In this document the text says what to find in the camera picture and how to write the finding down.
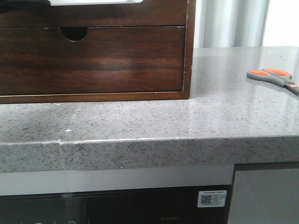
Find grey cabinet door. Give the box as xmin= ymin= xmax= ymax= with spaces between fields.
xmin=228 ymin=162 xmax=299 ymax=224

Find dark wooden drawer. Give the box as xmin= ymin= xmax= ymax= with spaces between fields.
xmin=0 ymin=27 xmax=185 ymax=95

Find dark wooden drawer cabinet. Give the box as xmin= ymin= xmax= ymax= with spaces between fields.
xmin=0 ymin=0 xmax=196 ymax=104

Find white curtain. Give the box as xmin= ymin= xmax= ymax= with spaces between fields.
xmin=193 ymin=0 xmax=299 ymax=49

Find white plastic box on cabinet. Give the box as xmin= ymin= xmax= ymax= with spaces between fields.
xmin=50 ymin=0 xmax=143 ymax=6

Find black built-in appliance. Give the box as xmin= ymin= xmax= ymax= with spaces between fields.
xmin=0 ymin=185 xmax=232 ymax=224

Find grey orange scissors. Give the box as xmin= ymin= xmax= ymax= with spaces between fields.
xmin=247 ymin=68 xmax=299 ymax=96

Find white QR code sticker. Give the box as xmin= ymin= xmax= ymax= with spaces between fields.
xmin=197 ymin=190 xmax=227 ymax=208

